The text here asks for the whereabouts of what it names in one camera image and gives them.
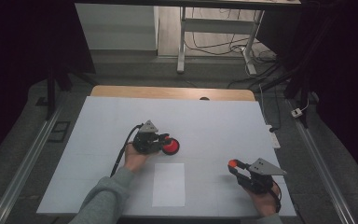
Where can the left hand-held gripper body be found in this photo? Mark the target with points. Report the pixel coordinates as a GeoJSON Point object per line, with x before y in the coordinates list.
{"type": "Point", "coordinates": [146, 140]}

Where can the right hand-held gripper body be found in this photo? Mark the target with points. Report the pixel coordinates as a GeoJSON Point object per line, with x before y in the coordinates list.
{"type": "Point", "coordinates": [261, 175]}

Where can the orange stamp cap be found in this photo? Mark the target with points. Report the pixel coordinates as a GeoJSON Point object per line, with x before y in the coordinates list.
{"type": "Point", "coordinates": [232, 162]}

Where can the red round disc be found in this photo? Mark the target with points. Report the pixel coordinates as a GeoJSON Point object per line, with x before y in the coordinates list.
{"type": "Point", "coordinates": [173, 147]}

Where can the white paper sheet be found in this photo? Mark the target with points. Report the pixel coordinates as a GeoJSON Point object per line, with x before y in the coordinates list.
{"type": "Point", "coordinates": [168, 186]}

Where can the person's left hand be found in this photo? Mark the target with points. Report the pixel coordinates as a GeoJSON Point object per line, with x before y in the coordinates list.
{"type": "Point", "coordinates": [135, 160]}

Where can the person's right hand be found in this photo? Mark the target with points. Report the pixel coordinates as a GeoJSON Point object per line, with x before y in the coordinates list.
{"type": "Point", "coordinates": [264, 203]}

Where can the white power strip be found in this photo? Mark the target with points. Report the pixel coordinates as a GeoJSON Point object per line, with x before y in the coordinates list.
{"type": "Point", "coordinates": [274, 137]}

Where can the small white plug adapter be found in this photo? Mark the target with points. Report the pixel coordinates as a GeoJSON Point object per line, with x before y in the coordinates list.
{"type": "Point", "coordinates": [296, 112]}

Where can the black metal stand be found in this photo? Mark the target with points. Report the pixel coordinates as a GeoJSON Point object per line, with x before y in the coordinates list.
{"type": "Point", "coordinates": [52, 90]}
{"type": "Point", "coordinates": [301, 93]}

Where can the white cabinet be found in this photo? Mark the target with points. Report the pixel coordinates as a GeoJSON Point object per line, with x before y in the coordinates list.
{"type": "Point", "coordinates": [116, 26]}

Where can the dark curtain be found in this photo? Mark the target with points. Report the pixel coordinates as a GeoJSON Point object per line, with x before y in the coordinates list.
{"type": "Point", "coordinates": [341, 77]}
{"type": "Point", "coordinates": [18, 46]}

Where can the metal floor rail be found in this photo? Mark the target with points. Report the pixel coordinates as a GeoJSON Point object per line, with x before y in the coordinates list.
{"type": "Point", "coordinates": [24, 168]}
{"type": "Point", "coordinates": [318, 161]}

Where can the white desk frame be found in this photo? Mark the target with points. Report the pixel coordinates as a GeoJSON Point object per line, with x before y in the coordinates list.
{"type": "Point", "coordinates": [217, 26]}

